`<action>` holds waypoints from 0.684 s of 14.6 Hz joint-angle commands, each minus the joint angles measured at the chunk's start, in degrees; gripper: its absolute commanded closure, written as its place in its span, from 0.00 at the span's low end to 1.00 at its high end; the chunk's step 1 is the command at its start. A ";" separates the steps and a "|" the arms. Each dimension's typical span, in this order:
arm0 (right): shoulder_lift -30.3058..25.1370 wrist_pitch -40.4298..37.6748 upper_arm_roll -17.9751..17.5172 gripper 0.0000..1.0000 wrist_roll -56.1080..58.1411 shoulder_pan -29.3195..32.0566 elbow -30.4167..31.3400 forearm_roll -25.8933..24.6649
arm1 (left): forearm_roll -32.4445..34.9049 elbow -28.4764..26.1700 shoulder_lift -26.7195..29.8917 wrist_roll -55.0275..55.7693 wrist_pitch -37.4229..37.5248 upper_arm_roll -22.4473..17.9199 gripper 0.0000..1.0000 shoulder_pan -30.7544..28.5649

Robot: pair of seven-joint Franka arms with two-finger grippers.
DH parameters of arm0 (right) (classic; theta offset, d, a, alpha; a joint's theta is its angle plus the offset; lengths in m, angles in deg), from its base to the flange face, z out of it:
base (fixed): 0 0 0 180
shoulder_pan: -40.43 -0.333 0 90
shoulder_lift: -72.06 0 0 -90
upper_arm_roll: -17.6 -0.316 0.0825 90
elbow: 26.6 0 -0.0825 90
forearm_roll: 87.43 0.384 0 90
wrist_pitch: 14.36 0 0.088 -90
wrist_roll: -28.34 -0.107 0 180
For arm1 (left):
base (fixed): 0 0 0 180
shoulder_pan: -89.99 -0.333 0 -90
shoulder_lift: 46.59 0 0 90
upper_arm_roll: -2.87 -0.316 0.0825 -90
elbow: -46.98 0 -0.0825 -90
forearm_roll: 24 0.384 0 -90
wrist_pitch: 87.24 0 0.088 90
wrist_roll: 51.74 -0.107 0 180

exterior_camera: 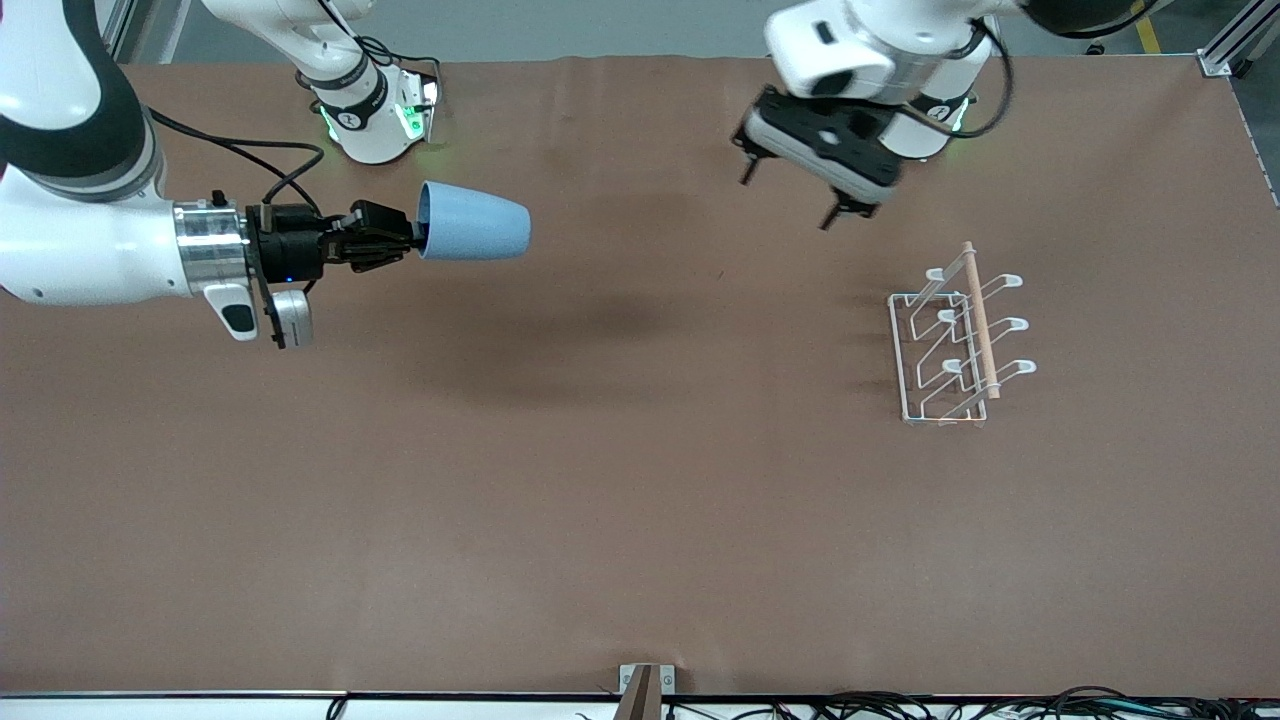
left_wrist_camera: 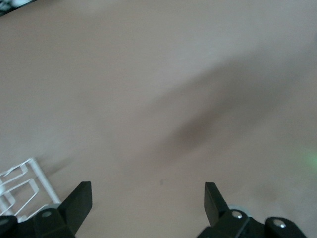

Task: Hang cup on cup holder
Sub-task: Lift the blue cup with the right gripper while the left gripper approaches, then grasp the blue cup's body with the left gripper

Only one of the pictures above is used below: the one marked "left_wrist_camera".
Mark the brown table cover sheet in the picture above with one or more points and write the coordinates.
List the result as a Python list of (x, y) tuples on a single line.
[(158, 74)]

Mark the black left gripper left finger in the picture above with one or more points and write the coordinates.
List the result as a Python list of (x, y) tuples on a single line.
[(74, 208)]

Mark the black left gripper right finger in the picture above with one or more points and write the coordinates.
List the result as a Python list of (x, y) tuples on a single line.
[(215, 208)]

